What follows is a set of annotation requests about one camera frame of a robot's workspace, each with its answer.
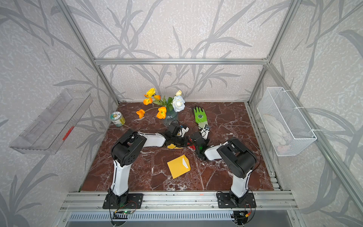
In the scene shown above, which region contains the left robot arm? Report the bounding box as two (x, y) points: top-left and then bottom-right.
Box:
(108, 121), (189, 199)

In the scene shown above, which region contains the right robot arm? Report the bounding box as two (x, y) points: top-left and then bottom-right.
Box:
(189, 132), (257, 199)

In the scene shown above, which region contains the yellow envelope near vase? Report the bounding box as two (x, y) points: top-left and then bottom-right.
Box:
(167, 144), (183, 149)

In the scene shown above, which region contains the yellow envelope front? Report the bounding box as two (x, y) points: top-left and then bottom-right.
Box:
(167, 155), (191, 179)

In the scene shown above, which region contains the green work glove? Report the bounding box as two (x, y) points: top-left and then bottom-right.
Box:
(193, 106), (208, 128)

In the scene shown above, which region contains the blue glass vase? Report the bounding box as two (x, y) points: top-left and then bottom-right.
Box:
(163, 110), (178, 127)

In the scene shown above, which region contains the artificial flower bouquet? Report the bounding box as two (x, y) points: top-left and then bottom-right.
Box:
(143, 88), (185, 119)

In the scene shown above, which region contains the small tin can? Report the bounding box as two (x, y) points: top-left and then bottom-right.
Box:
(110, 111), (126, 127)

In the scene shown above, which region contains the white cloth in basket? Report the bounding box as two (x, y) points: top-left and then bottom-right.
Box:
(263, 114), (291, 152)

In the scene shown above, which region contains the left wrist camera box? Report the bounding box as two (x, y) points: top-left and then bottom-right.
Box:
(177, 125), (189, 137)

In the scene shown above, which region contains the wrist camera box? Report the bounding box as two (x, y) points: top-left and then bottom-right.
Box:
(200, 125), (210, 140)
(177, 125), (189, 137)

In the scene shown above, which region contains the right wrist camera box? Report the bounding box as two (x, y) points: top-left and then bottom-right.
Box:
(200, 125), (210, 140)

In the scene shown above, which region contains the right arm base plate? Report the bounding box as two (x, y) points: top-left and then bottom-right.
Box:
(216, 190), (257, 209)

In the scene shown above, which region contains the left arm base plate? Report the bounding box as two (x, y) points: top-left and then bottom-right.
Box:
(102, 193), (144, 210)

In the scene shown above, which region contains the white wire basket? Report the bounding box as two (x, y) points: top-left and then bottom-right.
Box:
(257, 87), (317, 157)

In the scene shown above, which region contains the aluminium front rail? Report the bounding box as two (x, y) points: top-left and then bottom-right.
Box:
(60, 191), (298, 212)

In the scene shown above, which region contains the clear plastic wall shelf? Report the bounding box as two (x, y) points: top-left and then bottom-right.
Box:
(9, 89), (93, 155)

